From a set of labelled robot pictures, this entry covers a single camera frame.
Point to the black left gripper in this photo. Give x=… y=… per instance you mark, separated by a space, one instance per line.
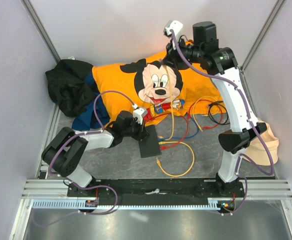
x=142 y=133

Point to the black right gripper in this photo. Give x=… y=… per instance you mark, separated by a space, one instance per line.
x=172 y=59

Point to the black network switch box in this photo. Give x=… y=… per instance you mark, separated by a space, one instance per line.
x=149 y=146

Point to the yellow ethernet cable short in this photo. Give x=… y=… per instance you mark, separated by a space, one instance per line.
x=190 y=113

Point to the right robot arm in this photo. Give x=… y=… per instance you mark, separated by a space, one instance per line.
x=220 y=65

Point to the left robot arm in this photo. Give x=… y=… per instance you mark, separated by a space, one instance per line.
x=65 y=151

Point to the orange Mickey Mouse pillow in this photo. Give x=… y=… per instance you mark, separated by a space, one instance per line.
x=145 y=83

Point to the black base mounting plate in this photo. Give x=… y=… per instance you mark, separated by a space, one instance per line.
x=161 y=190

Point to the black and blue clothing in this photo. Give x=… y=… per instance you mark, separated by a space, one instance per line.
x=72 y=87

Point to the beige bucket hat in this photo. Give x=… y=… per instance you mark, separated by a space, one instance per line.
x=257 y=152

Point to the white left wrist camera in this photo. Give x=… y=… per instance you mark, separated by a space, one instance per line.
x=138 y=114

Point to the yellow ethernet cable long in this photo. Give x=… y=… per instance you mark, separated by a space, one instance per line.
x=179 y=161

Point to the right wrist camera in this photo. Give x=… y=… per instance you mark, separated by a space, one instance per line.
x=174 y=25

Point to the grey slotted cable duct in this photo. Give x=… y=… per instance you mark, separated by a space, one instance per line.
x=76 y=204

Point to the aluminium rail frame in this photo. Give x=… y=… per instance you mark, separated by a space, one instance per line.
x=266 y=189

